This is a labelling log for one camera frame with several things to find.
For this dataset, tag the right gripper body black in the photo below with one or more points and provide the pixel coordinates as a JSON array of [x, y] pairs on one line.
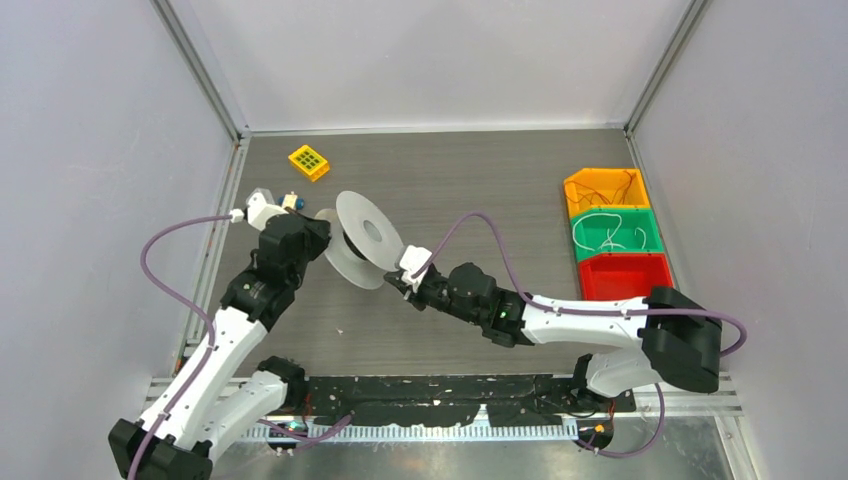
[[433, 290]]

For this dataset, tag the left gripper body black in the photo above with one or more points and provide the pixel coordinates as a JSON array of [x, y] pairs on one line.
[[316, 243]]

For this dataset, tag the translucent white spool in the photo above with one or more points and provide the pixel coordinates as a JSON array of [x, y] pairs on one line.
[[364, 244]]

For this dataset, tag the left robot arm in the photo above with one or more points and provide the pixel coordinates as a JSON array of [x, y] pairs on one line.
[[190, 425]]

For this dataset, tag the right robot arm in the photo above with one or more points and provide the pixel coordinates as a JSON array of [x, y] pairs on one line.
[[663, 337]]

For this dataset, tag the white toy car blue wheels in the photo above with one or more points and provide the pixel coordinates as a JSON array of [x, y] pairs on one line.
[[291, 201]]

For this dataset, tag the yellow block green studs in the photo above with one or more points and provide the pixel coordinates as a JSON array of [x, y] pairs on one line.
[[309, 163]]

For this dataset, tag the green bin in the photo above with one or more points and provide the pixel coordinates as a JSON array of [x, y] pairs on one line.
[[615, 230]]

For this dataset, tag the orange bin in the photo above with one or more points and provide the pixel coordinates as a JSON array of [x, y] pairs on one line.
[[591, 188]]

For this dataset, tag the red bin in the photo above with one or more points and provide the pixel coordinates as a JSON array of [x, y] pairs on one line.
[[616, 276]]

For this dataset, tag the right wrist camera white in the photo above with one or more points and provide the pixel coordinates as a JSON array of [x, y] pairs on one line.
[[413, 264]]

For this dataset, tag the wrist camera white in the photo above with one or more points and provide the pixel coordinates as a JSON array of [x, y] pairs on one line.
[[261, 207], [413, 264]]

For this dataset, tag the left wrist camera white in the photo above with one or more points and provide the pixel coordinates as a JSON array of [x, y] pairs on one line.
[[261, 207]]

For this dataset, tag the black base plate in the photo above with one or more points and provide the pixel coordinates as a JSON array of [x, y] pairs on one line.
[[328, 402]]

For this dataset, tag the aluminium rail front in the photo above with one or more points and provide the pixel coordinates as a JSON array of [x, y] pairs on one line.
[[477, 422]]

